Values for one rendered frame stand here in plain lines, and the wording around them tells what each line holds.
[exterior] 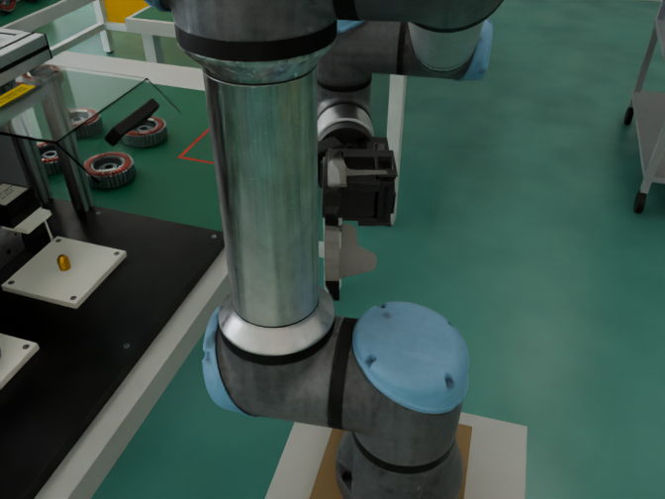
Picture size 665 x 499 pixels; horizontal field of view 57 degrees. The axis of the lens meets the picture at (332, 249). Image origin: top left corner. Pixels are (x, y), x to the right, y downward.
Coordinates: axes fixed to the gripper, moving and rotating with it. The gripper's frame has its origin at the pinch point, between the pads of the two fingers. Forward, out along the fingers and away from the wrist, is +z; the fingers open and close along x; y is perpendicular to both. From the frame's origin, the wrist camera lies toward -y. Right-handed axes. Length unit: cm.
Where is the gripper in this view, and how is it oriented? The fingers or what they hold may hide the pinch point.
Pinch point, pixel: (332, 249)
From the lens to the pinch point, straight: 62.1
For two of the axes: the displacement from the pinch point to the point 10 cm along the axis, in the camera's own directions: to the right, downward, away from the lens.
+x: -0.4, 7.7, 6.4
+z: 0.2, 6.4, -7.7
